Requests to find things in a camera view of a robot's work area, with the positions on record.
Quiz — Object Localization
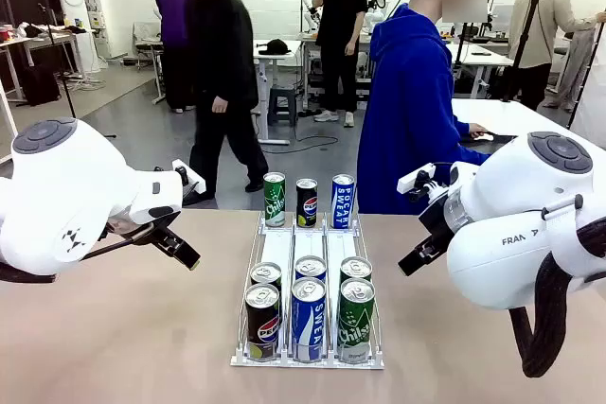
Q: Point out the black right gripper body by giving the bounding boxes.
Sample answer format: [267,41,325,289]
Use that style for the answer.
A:
[418,197,459,246]

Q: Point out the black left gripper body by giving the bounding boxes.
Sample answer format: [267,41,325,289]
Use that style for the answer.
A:
[141,212,190,254]

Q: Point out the green Chilsung cider can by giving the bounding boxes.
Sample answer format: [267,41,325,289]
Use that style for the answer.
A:
[339,256,374,285]
[336,277,377,362]
[262,171,287,228]

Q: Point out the black serving tray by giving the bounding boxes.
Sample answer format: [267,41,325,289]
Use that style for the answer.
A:
[459,131,518,144]

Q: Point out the person in blue hoodie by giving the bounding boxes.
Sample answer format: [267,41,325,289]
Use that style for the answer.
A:
[356,0,510,215]

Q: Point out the person in black jacket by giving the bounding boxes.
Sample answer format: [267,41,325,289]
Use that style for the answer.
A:
[174,0,270,207]

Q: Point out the person in black t-shirt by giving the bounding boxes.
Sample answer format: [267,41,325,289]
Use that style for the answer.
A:
[311,0,370,129]

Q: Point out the person in purple hoodie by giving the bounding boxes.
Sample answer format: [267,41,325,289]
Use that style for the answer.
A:
[154,0,196,114]

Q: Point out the person in beige jacket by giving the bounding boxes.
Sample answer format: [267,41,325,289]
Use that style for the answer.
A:
[507,0,606,113]

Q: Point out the black Pepsi can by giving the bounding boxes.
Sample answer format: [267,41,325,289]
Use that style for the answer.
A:
[295,178,319,229]
[249,261,283,292]
[244,283,281,362]

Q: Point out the blue Pocari Sweat can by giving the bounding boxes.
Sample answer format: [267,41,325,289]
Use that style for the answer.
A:
[330,173,356,230]
[294,255,328,283]
[290,276,328,363]

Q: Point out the large white table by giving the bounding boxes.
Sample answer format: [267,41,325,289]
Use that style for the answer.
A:
[451,97,606,150]

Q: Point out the grey stool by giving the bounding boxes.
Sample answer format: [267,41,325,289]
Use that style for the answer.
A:
[267,85,300,128]

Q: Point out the black bag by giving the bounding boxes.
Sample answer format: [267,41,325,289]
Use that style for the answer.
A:
[20,64,62,107]

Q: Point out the black microphone stand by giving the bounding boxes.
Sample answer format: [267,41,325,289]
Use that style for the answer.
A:
[37,1,117,140]

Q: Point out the white chair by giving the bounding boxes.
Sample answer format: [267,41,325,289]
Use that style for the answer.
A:
[134,21,163,70]

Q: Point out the black tripod stand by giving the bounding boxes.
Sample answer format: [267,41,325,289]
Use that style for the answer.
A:
[500,0,548,103]

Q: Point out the white standing desk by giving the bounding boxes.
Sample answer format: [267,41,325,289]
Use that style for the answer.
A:
[252,39,305,147]

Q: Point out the black cap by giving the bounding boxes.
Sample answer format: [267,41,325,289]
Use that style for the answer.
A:
[258,38,293,57]

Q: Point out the white humanoid robot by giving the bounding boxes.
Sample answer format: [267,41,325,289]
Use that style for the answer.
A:
[364,0,392,34]

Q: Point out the cluttered white side table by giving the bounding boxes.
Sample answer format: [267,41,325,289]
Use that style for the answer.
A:
[0,21,89,103]

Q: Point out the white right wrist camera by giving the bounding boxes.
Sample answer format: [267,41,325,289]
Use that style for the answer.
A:
[396,162,437,195]

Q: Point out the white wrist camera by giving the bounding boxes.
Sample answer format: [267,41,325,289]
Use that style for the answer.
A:
[396,162,437,195]
[170,158,207,196]

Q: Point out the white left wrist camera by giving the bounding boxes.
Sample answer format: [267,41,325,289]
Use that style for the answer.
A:
[170,158,207,196]

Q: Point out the white wire can rack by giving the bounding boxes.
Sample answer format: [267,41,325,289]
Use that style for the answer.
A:
[230,212,386,371]

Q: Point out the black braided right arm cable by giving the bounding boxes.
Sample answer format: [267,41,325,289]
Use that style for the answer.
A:
[508,218,606,378]

